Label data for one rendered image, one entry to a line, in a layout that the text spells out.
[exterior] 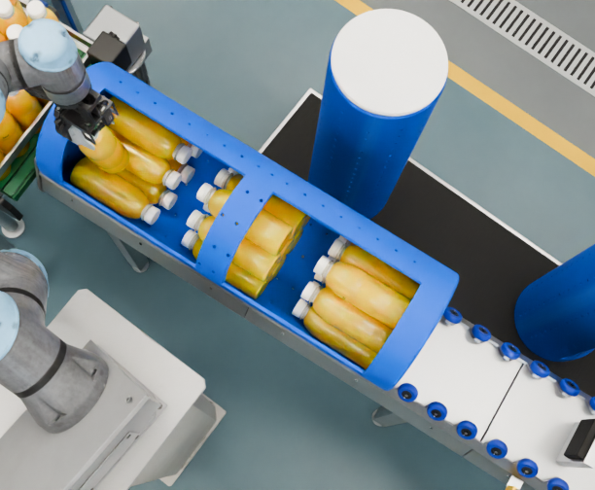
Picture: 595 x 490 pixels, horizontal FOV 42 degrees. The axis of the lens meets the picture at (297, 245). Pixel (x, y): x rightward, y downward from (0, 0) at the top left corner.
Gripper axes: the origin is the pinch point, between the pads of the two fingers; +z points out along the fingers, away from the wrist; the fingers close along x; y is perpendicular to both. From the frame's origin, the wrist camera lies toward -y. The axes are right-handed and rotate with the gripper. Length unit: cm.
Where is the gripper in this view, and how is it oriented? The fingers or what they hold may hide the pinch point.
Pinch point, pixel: (85, 129)
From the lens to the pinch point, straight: 154.7
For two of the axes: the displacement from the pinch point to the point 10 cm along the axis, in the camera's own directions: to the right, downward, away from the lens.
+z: -0.4, 2.6, 9.6
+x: 5.3, -8.1, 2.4
